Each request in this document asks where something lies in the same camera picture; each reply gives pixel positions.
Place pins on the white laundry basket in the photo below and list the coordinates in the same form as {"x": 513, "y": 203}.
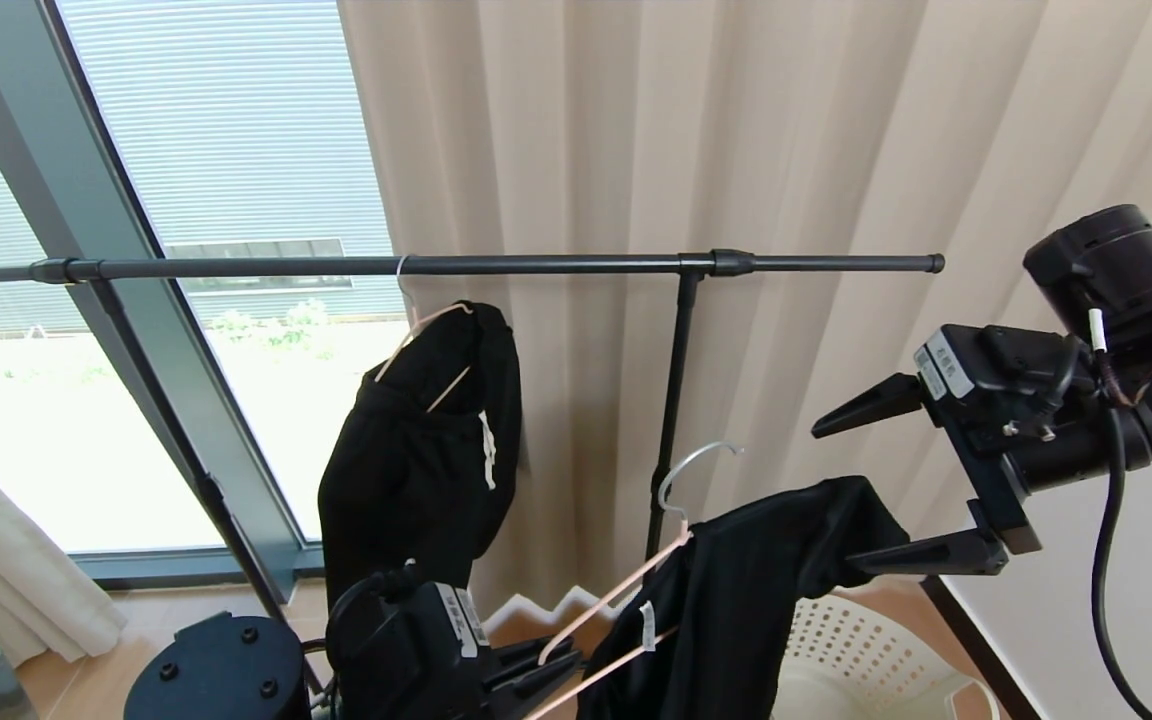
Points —
{"x": 866, "y": 660}

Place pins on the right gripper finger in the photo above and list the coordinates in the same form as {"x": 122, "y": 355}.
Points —
{"x": 936, "y": 555}
{"x": 876, "y": 405}

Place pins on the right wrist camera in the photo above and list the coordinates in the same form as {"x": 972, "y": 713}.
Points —
{"x": 1016, "y": 365}

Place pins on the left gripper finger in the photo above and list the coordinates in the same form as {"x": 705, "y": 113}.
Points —
{"x": 536, "y": 655}
{"x": 551, "y": 680}

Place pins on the window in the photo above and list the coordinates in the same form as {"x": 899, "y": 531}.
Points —
{"x": 236, "y": 120}

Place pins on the black clothes rack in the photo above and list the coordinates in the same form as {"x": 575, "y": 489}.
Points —
{"x": 536, "y": 263}

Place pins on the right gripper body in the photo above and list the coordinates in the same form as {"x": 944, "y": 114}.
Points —
{"x": 1076, "y": 455}

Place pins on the pink clothes hanger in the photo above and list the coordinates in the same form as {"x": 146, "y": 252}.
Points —
{"x": 626, "y": 585}
{"x": 416, "y": 328}

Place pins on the beige curtain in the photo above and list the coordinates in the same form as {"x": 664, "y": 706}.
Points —
{"x": 16, "y": 560}
{"x": 736, "y": 120}

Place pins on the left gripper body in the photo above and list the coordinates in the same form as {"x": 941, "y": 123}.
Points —
{"x": 498, "y": 695}

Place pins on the black garment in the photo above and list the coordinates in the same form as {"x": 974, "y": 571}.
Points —
{"x": 736, "y": 600}

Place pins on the black shorts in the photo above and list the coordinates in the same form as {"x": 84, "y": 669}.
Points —
{"x": 406, "y": 480}

